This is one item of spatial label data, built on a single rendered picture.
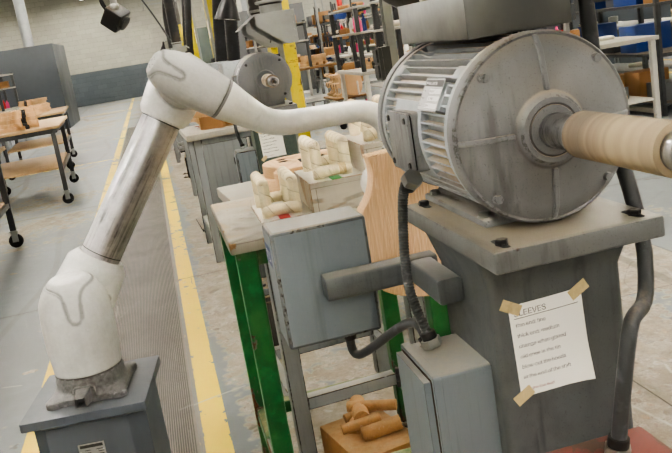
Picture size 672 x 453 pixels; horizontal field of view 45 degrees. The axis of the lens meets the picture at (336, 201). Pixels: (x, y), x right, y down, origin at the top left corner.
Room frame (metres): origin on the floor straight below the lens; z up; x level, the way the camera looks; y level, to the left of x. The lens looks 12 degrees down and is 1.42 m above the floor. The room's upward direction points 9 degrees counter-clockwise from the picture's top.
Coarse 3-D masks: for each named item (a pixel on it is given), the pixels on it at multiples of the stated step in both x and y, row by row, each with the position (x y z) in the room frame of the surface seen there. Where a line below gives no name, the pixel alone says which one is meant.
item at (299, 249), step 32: (288, 224) 1.31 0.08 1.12; (320, 224) 1.28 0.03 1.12; (352, 224) 1.29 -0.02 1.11; (288, 256) 1.27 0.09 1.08; (320, 256) 1.28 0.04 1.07; (352, 256) 1.29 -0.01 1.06; (288, 288) 1.27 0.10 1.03; (320, 288) 1.28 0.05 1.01; (288, 320) 1.26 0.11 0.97; (320, 320) 1.27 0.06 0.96; (352, 320) 1.28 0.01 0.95; (352, 352) 1.33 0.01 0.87
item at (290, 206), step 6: (276, 204) 2.22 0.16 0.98; (282, 204) 2.22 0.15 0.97; (288, 204) 2.22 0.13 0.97; (294, 204) 2.22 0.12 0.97; (300, 204) 2.23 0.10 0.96; (264, 210) 2.21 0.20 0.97; (270, 210) 2.21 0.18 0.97; (276, 210) 2.21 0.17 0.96; (282, 210) 2.22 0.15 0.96; (288, 210) 2.22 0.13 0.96; (294, 210) 2.23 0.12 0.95
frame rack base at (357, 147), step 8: (352, 136) 2.44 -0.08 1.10; (360, 136) 2.41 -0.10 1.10; (352, 144) 2.33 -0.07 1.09; (360, 144) 2.24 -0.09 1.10; (368, 144) 2.24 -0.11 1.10; (376, 144) 2.24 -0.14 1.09; (352, 152) 2.35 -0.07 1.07; (360, 152) 2.25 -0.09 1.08; (368, 152) 2.24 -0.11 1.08; (352, 160) 2.37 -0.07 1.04; (360, 160) 2.26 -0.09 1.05; (360, 168) 2.28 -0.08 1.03
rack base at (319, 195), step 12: (300, 180) 2.35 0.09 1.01; (312, 180) 2.25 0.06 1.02; (324, 180) 2.22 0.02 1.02; (336, 180) 2.22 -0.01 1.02; (348, 180) 2.23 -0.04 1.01; (300, 192) 2.40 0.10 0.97; (312, 192) 2.21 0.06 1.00; (324, 192) 2.21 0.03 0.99; (336, 192) 2.22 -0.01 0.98; (348, 192) 2.23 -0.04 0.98; (360, 192) 2.23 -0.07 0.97; (312, 204) 2.21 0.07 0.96; (324, 204) 2.21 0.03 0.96; (336, 204) 2.22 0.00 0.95; (348, 204) 2.22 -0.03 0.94
